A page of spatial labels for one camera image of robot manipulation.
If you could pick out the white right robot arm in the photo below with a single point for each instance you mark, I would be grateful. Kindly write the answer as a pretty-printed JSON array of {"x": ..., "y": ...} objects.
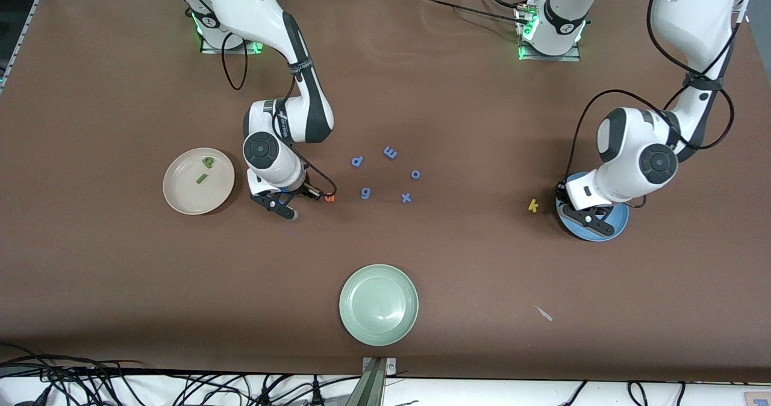
[{"x": 262, "y": 150}]

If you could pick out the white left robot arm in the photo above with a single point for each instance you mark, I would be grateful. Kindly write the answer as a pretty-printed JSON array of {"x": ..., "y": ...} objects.
[{"x": 656, "y": 164}]

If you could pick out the blue plate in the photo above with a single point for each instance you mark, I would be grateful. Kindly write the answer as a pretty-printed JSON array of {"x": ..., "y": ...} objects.
[{"x": 619, "y": 225}]

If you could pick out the blue letter m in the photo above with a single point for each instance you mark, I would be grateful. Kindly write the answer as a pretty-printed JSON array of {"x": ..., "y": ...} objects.
[{"x": 390, "y": 152}]

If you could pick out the small white paper scrap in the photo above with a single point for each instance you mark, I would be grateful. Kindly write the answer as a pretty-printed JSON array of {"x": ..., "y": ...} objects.
[{"x": 544, "y": 314}]

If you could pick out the beige plate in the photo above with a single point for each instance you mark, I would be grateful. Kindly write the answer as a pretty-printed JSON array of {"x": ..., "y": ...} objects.
[{"x": 187, "y": 195}]

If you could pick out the pale green plate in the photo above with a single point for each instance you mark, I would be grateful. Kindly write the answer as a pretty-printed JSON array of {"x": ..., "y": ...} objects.
[{"x": 379, "y": 305}]

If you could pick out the brown table cover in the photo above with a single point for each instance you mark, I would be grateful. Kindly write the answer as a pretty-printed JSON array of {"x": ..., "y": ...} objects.
[{"x": 421, "y": 93}]

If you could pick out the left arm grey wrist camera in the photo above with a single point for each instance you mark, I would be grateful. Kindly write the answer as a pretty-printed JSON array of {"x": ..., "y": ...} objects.
[{"x": 587, "y": 218}]

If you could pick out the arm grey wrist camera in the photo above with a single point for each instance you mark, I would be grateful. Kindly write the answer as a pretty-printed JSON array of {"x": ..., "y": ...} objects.
[
  {"x": 274, "y": 206},
  {"x": 587, "y": 218}
]

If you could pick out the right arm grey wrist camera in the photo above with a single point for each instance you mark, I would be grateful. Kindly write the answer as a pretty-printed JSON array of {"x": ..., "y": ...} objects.
[{"x": 274, "y": 206}]

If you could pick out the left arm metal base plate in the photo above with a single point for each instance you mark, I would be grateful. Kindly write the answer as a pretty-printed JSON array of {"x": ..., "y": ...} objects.
[{"x": 548, "y": 58}]

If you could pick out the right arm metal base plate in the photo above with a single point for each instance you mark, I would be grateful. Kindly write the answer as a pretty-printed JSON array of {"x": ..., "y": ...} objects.
[{"x": 241, "y": 51}]

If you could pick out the aluminium camera mount profile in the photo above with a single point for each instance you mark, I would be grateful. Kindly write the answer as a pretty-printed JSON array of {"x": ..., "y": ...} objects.
[{"x": 374, "y": 382}]

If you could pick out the aluminium table edge rail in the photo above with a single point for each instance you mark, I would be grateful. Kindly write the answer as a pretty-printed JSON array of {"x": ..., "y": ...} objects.
[{"x": 21, "y": 29}]

